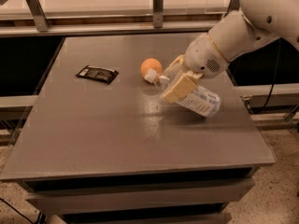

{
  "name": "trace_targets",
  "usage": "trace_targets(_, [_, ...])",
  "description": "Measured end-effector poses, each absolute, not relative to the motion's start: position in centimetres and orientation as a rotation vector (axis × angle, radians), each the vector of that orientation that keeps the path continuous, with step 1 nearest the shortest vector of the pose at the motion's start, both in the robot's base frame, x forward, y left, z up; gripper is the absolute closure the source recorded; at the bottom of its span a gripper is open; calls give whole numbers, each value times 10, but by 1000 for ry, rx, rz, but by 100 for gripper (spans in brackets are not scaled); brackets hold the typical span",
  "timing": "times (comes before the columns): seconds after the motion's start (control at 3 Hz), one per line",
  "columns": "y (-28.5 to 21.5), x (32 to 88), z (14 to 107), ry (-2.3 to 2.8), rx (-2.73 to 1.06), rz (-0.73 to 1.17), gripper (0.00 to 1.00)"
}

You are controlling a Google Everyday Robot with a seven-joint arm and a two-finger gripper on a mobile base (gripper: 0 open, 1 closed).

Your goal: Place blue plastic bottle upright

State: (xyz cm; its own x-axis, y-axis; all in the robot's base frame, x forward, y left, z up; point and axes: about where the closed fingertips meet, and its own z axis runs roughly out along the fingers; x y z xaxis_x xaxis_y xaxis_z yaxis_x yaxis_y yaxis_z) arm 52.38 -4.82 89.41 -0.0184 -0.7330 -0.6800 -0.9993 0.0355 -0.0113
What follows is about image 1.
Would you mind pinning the black snack packet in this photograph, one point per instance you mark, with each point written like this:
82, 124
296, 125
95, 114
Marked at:
98, 74

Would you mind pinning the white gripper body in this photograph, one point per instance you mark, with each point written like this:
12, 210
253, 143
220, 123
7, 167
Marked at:
203, 57

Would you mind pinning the orange fruit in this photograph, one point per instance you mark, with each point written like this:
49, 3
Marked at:
150, 63

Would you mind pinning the metal rail frame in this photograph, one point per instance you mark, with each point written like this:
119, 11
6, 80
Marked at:
109, 17

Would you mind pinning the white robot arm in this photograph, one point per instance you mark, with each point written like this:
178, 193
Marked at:
256, 24

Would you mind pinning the clear plastic bottle blue label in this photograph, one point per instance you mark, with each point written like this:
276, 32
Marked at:
201, 101

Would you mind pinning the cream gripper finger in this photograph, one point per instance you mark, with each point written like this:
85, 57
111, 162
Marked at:
178, 65
182, 85

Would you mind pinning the grey drawer cabinet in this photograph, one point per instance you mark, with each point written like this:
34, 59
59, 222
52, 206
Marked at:
159, 196

